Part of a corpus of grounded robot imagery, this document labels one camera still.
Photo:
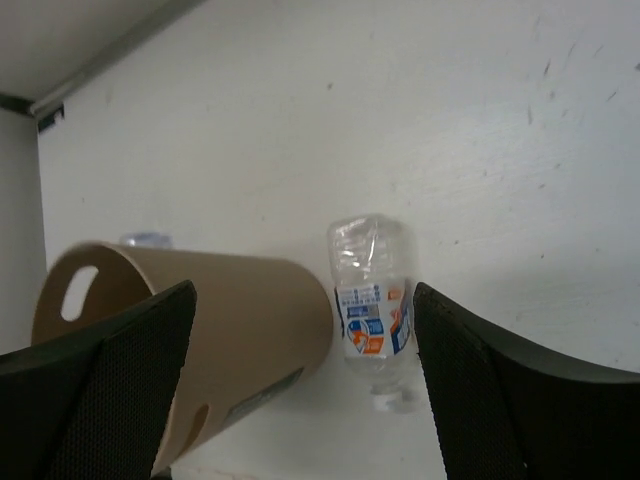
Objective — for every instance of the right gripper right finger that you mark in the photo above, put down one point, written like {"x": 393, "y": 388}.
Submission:
{"x": 505, "y": 407}

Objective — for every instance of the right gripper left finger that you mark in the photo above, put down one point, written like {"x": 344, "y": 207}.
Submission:
{"x": 93, "y": 404}

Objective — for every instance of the orange blue label bottle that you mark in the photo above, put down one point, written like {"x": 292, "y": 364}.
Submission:
{"x": 370, "y": 263}

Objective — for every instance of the brown round waste bin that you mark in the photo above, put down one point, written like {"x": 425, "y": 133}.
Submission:
{"x": 261, "y": 325}

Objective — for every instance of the blue label plastic bottle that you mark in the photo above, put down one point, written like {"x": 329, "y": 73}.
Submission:
{"x": 147, "y": 239}

